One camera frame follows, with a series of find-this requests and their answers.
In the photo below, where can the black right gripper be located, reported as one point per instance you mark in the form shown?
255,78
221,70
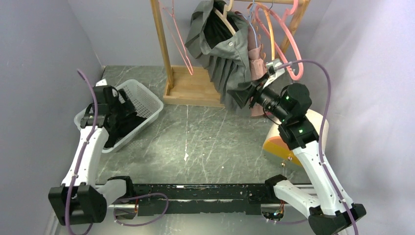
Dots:
246,90

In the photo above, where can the pink pleated skirt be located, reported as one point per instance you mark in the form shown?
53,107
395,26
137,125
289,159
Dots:
256,63

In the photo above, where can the grey skirt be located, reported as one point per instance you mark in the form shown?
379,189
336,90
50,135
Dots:
223,54

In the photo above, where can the beige wooden hanger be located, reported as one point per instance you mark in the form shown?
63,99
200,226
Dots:
223,16

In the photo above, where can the thin pink wire hanger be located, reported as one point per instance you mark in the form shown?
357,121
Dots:
171,23

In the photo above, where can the black skirt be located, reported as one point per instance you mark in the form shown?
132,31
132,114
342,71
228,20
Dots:
123,126

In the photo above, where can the blue wire hanger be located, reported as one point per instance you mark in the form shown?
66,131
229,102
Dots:
253,26

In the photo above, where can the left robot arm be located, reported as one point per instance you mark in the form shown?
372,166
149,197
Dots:
77,200

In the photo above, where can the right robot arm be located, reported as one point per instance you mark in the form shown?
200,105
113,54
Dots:
331,210

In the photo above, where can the orange wavy plastic hanger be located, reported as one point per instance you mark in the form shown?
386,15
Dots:
269,32

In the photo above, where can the thick pink plastic hanger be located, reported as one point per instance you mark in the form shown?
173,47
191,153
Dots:
288,22

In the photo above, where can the wooden clothes rack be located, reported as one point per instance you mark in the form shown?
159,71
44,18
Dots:
182,88

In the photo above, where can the cream cylinder with orange base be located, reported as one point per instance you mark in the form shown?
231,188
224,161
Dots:
278,151

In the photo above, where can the white plastic laundry basket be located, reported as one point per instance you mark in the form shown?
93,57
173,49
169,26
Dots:
139,107

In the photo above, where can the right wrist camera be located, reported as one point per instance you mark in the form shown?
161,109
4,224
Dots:
274,70

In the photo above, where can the black base frame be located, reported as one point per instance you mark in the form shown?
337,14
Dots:
247,198

